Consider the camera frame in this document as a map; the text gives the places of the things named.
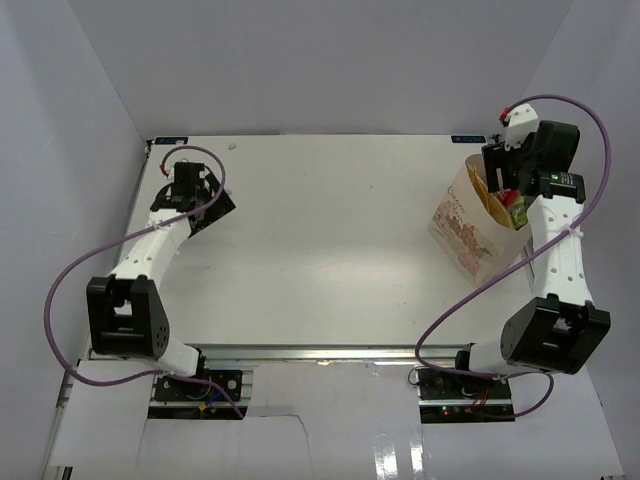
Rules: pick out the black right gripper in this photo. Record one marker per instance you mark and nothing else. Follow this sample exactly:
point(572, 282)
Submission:
point(497, 157)

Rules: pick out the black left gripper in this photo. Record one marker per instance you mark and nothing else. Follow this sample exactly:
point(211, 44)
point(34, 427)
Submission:
point(218, 209)

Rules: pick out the pink snack packet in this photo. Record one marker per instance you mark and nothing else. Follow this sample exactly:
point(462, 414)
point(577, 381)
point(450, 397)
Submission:
point(507, 197)

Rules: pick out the tan snack pouch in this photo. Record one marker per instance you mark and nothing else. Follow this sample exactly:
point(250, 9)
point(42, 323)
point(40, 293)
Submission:
point(491, 204)

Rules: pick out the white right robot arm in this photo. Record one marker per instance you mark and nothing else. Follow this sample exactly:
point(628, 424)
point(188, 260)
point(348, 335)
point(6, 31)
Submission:
point(560, 327)

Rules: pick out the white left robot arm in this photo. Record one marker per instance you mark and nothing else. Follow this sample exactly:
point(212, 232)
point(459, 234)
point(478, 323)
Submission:
point(126, 315)

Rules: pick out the blue label left corner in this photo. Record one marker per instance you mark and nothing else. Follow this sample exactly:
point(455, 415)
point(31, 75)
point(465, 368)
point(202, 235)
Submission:
point(171, 140)

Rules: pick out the blue label corner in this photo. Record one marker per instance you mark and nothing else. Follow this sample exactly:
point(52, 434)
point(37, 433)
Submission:
point(171, 140)
point(468, 139)

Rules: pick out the blue label right corner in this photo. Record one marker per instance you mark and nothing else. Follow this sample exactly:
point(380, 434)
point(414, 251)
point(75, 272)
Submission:
point(468, 139)

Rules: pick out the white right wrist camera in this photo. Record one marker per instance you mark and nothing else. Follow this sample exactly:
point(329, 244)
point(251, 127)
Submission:
point(518, 123)

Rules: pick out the printed paper bag orange handles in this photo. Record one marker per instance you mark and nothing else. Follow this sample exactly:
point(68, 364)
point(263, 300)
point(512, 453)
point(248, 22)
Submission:
point(479, 246)

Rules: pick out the aluminium front rail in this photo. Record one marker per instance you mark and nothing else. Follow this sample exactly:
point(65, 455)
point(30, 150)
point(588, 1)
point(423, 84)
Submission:
point(263, 353)

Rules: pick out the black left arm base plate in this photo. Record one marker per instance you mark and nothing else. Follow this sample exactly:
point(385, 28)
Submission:
point(178, 400)

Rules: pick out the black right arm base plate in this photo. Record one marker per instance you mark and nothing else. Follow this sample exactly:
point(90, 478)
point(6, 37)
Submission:
point(451, 399)

